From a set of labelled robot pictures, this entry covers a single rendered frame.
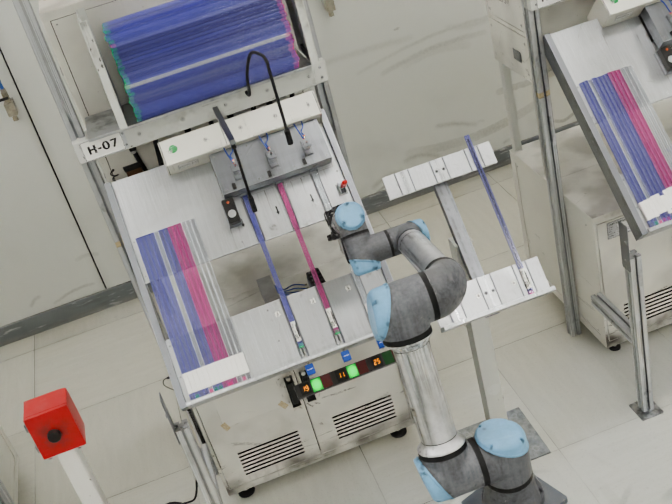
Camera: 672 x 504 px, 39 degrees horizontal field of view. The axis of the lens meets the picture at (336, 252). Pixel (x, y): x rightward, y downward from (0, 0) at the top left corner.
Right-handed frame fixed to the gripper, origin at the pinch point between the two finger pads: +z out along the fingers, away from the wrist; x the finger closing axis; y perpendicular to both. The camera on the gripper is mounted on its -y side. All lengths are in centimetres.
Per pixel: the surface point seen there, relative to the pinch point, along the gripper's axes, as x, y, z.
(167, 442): 78, -46, 102
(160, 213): 47, 25, 6
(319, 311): 13.5, -18.5, -1.5
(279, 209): 13.7, 14.2, 4.3
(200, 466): 61, -49, 10
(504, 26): -85, 52, 38
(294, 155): 4.3, 27.4, 0.6
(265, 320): 29.1, -15.5, -1.0
